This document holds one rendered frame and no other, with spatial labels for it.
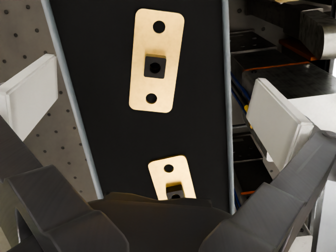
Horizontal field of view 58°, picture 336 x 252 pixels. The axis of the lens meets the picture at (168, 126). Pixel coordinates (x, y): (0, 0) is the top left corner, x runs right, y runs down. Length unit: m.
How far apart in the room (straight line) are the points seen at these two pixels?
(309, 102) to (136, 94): 0.19
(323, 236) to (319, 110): 0.35
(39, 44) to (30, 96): 0.61
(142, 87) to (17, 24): 0.55
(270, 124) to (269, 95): 0.02
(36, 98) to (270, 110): 0.13
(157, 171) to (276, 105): 0.16
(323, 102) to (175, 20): 0.19
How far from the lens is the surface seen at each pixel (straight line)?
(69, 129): 0.83
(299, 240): 0.57
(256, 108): 0.20
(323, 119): 0.38
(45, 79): 0.19
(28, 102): 0.17
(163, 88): 0.26
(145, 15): 0.25
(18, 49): 0.79
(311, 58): 0.62
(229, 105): 0.27
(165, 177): 0.31
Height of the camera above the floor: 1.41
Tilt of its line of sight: 63 degrees down
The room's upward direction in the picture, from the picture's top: 176 degrees clockwise
